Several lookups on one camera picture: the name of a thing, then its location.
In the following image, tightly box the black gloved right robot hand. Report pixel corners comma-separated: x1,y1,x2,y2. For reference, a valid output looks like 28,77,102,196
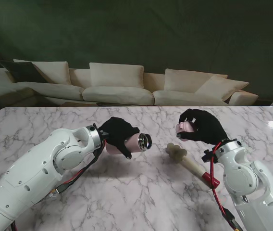
176,108,230,146

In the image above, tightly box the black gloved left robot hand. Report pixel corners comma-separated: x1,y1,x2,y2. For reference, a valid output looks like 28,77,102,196
98,116,141,160

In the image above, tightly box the pink thermos body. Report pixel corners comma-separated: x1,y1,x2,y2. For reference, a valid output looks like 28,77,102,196
105,133,153,155

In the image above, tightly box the pink thermos lid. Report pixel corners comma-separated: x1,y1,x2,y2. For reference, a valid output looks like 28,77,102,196
175,121,196,135

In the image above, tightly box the sponge cup brush red handle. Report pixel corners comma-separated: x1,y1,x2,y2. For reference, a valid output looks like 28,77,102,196
165,142,221,189

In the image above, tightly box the cream sofa seat cushion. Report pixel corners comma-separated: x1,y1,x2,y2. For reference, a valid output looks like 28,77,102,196
13,81,85,102
82,86,155,106
152,90,230,106

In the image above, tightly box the cream sofa back pillow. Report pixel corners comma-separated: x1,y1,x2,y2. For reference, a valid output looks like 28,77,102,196
164,68,228,93
89,62,145,89
13,59,70,86
195,75,249,102

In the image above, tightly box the cream sofa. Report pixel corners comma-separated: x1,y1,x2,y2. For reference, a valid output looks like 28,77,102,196
0,59,259,107

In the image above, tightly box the dark brown sofa pillow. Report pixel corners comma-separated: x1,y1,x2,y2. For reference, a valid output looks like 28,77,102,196
0,59,49,84

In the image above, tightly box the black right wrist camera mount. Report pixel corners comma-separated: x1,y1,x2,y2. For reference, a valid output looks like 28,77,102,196
201,149,216,162

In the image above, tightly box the red black right arm cable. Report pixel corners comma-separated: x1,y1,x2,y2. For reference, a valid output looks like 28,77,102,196
210,141,244,231

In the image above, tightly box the red black arm cable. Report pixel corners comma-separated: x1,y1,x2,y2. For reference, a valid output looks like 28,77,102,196
210,141,244,231
9,138,107,231

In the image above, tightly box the red black left arm cable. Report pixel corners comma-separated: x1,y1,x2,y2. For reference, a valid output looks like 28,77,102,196
9,138,107,231

